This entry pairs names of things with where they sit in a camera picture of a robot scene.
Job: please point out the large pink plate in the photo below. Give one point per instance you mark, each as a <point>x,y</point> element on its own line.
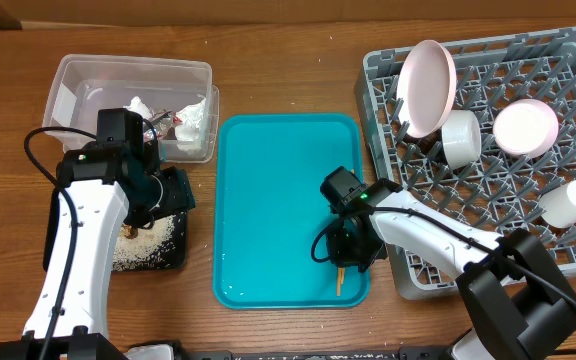
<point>427,84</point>

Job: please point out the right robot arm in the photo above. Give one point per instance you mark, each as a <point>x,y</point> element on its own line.
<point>520,304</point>

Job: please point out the teal plastic tray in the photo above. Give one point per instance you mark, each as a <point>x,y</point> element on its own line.
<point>269,210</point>

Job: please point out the grey dish rack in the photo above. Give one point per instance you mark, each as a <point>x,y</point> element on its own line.
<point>497,192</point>

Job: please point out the white napkin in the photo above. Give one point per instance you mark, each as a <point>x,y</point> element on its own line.
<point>188,124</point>

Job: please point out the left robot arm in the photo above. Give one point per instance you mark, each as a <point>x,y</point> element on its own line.
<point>101,190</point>

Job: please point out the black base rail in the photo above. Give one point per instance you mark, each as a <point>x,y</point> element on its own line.
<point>174,350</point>

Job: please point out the red foil wrapper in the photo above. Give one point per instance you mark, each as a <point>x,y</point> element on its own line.
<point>162,122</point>

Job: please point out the brown food scrap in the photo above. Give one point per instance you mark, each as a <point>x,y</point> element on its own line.
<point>128,232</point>

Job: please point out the black tray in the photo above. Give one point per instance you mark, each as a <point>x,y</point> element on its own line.
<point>168,260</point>

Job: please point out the white rice pile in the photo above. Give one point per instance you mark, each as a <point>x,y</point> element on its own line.
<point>148,245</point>

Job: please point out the clear plastic bin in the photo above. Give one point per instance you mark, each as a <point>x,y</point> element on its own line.
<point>85,84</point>

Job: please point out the small white cup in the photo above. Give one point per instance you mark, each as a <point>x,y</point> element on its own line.
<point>559,206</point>

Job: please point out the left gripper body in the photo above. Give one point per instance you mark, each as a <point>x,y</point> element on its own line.
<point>176,193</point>

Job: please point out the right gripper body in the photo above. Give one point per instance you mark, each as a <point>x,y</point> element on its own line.
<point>351,245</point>

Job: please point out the grey bowl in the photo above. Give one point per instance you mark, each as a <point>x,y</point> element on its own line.
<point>461,138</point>

